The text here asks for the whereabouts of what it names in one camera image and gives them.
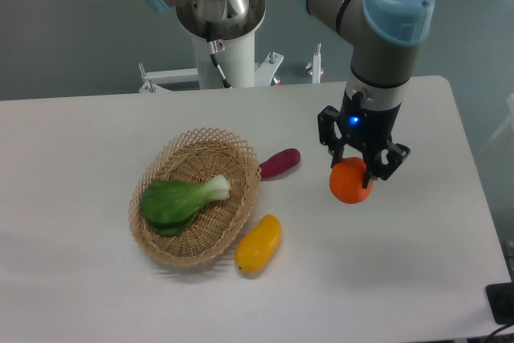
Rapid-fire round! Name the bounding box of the orange fruit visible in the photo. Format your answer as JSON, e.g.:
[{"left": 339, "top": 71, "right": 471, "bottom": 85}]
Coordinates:
[{"left": 329, "top": 157, "right": 373, "bottom": 204}]

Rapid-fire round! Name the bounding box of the woven wicker basket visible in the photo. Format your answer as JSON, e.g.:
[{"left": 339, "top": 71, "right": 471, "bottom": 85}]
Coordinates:
[{"left": 129, "top": 128, "right": 260, "bottom": 267}]

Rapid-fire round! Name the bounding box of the purple sweet potato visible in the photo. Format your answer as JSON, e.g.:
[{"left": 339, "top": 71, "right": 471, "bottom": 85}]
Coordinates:
[{"left": 259, "top": 148, "right": 301, "bottom": 179}]

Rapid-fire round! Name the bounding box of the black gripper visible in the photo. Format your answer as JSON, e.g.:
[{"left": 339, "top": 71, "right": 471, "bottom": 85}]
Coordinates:
[{"left": 317, "top": 88, "right": 411, "bottom": 189}]

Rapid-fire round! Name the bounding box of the green bok choy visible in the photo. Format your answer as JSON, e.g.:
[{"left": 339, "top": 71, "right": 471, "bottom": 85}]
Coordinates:
[{"left": 140, "top": 175, "right": 231, "bottom": 237}]

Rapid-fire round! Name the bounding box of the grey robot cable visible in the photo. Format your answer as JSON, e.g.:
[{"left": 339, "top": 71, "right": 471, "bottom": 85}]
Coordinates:
[{"left": 205, "top": 21, "right": 233, "bottom": 89}]

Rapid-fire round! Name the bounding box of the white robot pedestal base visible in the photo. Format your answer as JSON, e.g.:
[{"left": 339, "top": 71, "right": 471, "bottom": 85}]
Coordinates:
[{"left": 137, "top": 0, "right": 325, "bottom": 94}]

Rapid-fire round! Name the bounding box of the yellow mango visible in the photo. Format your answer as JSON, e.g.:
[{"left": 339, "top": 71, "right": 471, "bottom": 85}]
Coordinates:
[{"left": 234, "top": 214, "right": 282, "bottom": 275}]

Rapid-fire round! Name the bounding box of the black device at table edge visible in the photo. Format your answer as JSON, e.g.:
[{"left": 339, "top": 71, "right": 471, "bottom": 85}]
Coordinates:
[{"left": 485, "top": 282, "right": 513, "bottom": 325}]

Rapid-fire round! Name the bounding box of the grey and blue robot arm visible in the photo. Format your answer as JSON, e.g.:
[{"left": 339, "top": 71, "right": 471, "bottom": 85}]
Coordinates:
[{"left": 146, "top": 0, "right": 435, "bottom": 185}]

